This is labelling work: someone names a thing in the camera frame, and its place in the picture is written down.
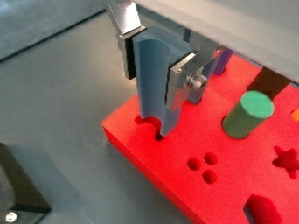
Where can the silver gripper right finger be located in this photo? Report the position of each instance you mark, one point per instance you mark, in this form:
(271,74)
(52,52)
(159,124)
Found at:
(186,74)

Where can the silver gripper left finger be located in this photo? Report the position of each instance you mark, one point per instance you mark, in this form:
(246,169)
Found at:
(126,20)

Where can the red foam peg board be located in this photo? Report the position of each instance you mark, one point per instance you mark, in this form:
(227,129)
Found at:
(206,171)

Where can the purple square block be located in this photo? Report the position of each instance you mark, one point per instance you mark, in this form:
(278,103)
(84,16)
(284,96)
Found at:
(223,61)

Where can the green cylinder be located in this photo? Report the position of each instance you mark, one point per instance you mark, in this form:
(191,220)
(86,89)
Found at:
(252,109)

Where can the yellow notched block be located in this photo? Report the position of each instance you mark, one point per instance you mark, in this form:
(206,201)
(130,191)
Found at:
(295,114)

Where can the black curved block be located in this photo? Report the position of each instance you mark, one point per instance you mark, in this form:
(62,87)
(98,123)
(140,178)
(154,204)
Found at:
(23,206)

